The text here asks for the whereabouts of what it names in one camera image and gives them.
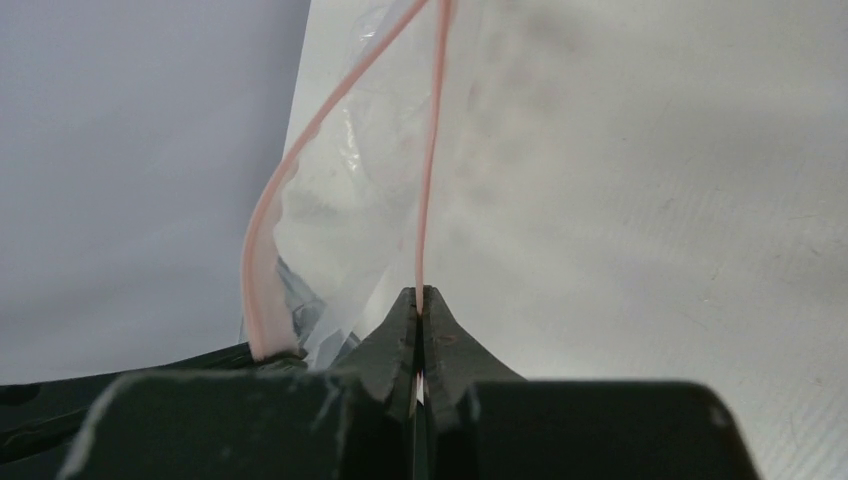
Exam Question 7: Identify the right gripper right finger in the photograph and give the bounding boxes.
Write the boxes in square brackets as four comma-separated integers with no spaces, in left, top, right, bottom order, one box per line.
[419,286,759,479]

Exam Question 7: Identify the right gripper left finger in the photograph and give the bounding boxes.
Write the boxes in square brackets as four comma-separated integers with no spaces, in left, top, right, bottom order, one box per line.
[58,288,417,479]

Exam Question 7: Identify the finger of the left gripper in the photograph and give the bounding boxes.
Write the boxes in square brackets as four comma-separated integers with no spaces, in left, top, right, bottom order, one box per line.
[1,343,306,464]

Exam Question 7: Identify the clear pink zip top bag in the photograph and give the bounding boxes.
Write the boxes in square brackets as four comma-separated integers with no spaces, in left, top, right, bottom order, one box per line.
[241,1,484,369]

